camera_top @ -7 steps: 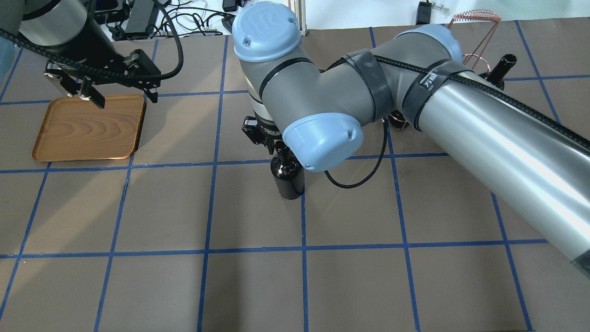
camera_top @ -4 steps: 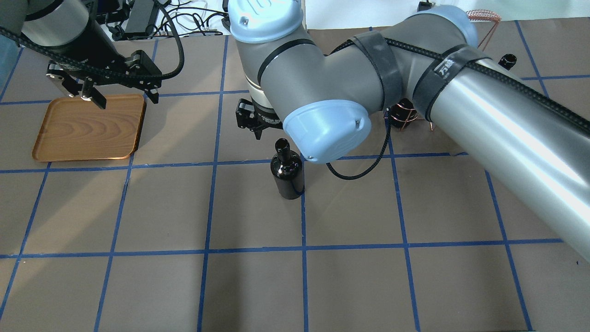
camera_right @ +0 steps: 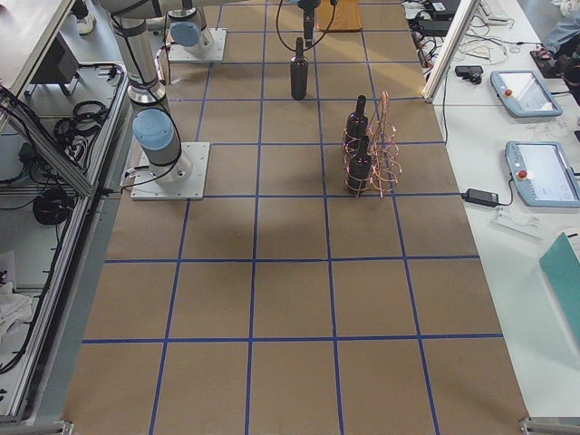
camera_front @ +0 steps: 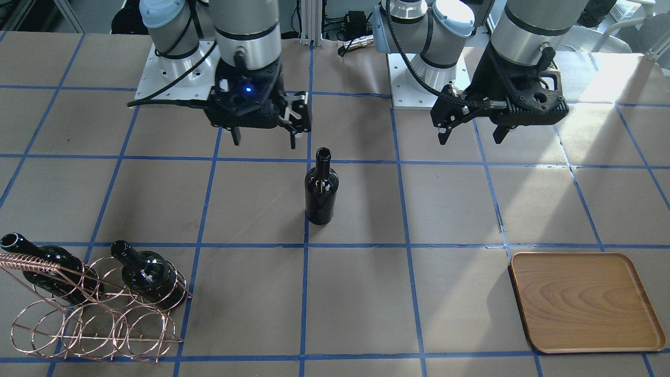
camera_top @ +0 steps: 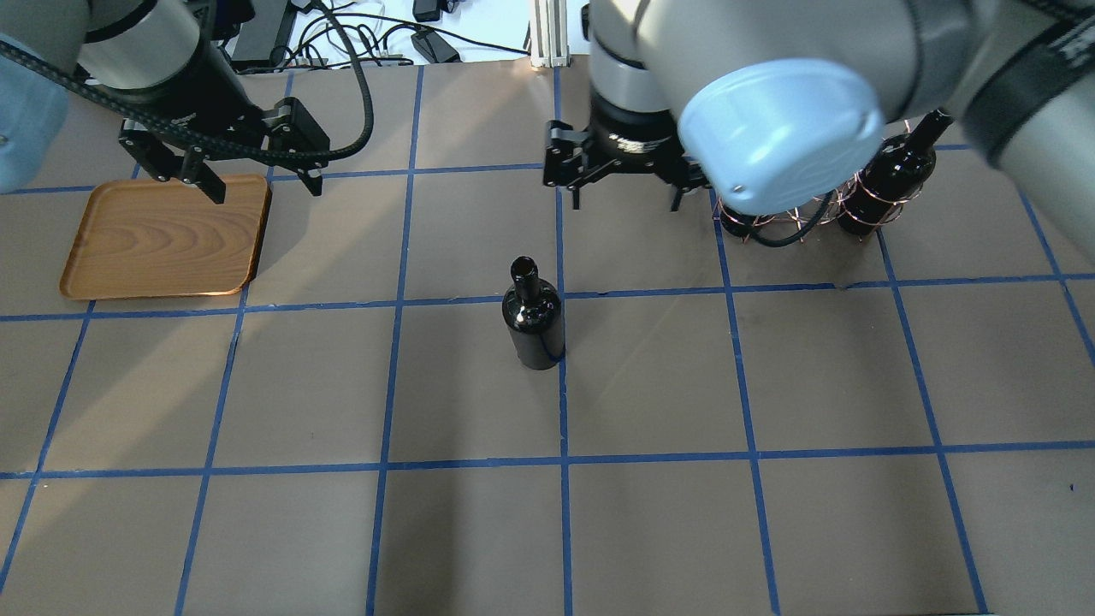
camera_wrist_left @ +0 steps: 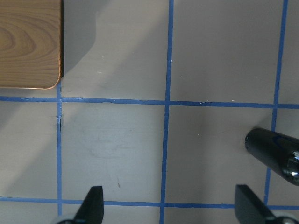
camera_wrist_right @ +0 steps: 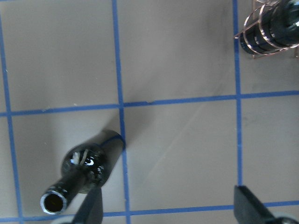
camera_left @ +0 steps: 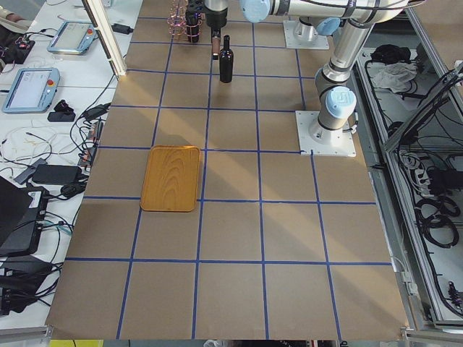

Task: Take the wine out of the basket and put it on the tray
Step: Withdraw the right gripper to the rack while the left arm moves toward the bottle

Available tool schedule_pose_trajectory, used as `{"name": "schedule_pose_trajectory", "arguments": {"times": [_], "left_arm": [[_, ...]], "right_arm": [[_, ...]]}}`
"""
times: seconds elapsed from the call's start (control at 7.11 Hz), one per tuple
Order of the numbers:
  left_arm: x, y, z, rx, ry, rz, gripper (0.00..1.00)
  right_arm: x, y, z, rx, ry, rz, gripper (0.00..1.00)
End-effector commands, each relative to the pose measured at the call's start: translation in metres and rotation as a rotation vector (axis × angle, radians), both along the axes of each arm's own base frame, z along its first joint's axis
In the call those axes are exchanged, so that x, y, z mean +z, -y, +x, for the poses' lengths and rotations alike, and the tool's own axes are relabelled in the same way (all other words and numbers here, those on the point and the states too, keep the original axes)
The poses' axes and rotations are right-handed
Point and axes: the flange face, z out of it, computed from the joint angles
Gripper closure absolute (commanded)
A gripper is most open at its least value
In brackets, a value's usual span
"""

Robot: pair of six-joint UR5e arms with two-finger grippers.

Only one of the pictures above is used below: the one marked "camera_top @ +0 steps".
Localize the copper wire bottle rack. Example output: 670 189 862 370
744 121 923 248

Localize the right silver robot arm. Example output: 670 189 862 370
543 1 1094 256

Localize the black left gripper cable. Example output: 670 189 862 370
0 0 376 168

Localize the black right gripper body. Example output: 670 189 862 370
542 90 711 193

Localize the aluminium frame post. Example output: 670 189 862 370
528 0 570 68

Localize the dark wine bottle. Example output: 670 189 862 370
837 108 954 237
717 199 774 240
502 256 565 370

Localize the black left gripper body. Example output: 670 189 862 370
118 47 331 181

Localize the wooden tray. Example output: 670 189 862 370
59 173 270 300

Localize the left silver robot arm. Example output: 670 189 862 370
3 1 331 204

